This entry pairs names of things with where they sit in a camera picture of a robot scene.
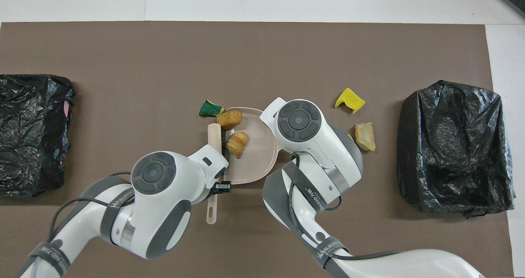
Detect beige hand brush black bristles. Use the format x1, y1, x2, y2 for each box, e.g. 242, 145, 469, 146
206, 123, 230, 225

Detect beige plastic dustpan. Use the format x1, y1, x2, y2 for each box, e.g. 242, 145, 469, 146
221, 107, 283, 185

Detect flat black bagged bin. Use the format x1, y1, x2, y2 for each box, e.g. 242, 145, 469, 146
0, 74, 76, 197

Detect brown table mat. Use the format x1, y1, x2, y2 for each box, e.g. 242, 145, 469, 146
0, 21, 514, 278

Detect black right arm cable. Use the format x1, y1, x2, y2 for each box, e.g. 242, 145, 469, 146
287, 153, 404, 262

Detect green and yellow sponge piece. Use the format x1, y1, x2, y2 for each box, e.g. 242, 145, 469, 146
198, 99, 225, 118

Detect brown bread roll toy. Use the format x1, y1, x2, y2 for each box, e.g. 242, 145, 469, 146
217, 110, 243, 130

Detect striped croissant toy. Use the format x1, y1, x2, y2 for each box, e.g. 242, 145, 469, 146
225, 131, 249, 159

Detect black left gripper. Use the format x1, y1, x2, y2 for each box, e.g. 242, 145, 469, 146
207, 171, 233, 197

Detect deep black bagged bin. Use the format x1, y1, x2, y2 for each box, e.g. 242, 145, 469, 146
396, 80, 516, 219

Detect beige bread chunk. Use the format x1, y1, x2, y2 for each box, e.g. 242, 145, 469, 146
354, 122, 376, 152

